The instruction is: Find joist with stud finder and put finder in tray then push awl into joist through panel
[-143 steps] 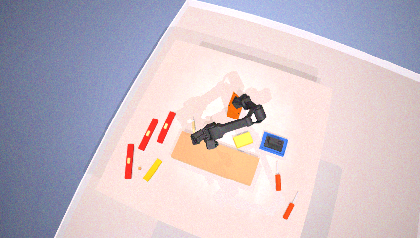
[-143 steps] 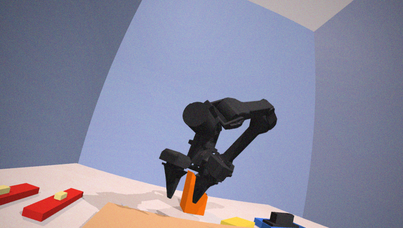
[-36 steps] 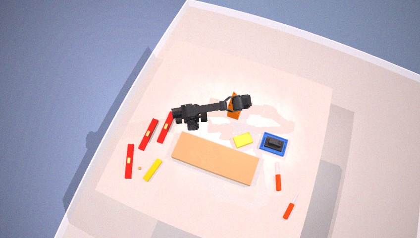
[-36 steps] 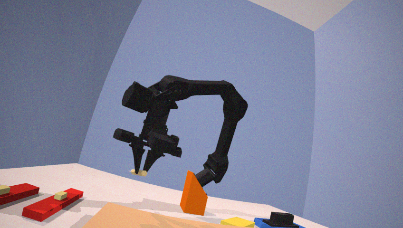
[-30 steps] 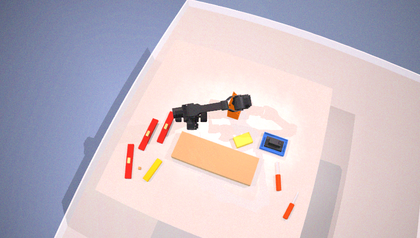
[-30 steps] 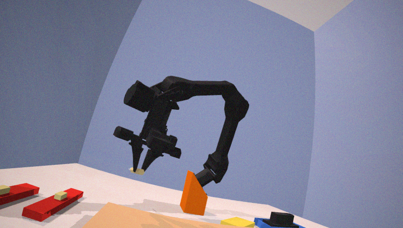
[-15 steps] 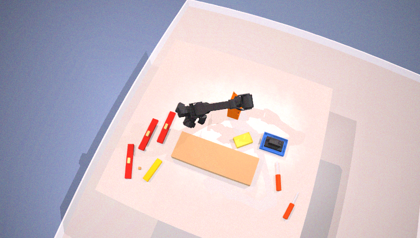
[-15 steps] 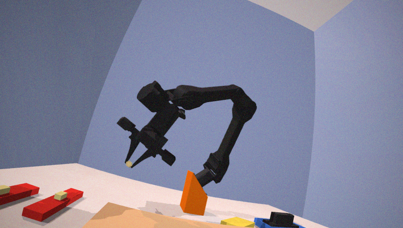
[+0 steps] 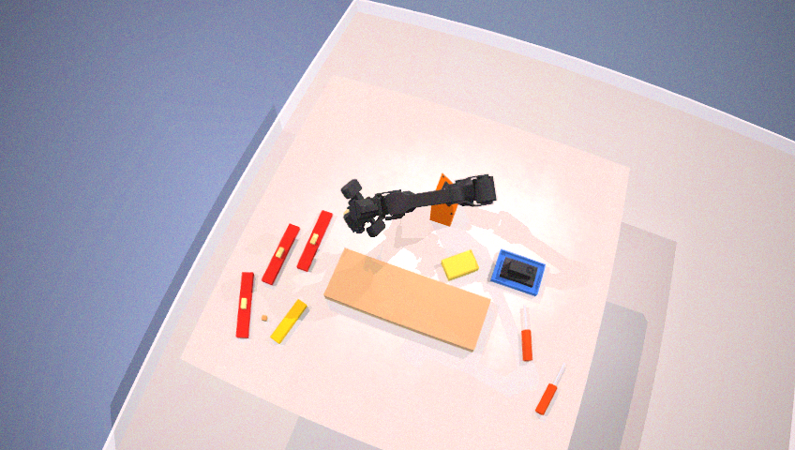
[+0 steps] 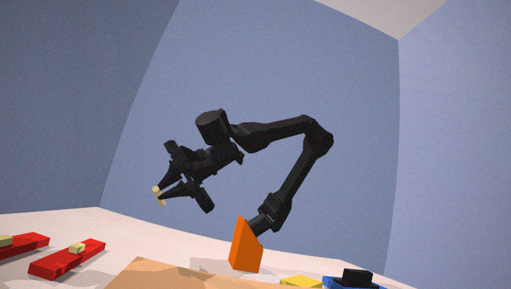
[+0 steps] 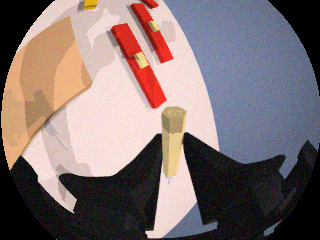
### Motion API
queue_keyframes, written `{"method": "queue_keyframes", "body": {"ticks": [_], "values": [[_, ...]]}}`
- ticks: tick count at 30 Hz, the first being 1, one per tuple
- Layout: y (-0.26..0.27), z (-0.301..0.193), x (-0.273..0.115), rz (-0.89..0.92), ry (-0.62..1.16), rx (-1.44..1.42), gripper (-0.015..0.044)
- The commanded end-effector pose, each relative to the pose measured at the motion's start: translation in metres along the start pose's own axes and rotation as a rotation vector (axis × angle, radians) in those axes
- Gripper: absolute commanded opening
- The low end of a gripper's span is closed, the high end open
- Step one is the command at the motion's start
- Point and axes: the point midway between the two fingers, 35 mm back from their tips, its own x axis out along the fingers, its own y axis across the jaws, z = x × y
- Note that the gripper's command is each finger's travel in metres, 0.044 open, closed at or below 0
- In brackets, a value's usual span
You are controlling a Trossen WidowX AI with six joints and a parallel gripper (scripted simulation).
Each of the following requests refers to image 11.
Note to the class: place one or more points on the awl with tan handle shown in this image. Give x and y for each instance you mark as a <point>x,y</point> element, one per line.
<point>172,127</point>

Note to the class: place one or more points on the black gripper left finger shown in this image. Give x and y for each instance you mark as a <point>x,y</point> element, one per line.
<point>133,190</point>

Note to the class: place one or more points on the red flat bar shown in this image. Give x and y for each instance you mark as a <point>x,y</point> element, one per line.
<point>139,64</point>
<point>150,3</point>
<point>152,29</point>

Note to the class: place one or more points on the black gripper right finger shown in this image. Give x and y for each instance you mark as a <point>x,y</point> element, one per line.
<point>218,180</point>

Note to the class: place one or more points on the yellow flat bar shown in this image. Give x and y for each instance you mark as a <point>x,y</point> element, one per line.
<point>89,4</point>

